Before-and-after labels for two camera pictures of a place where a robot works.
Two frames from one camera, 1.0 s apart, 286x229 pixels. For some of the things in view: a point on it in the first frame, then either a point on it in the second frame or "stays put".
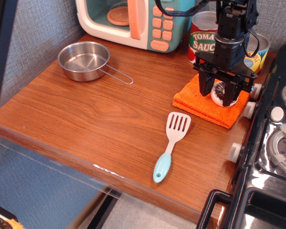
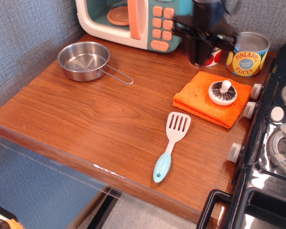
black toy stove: x=263 y=165 stays put
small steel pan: x=81 y=61 stays put
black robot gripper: x=228 y=60 -> x=207 y=25
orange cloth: x=189 y=98 stays put
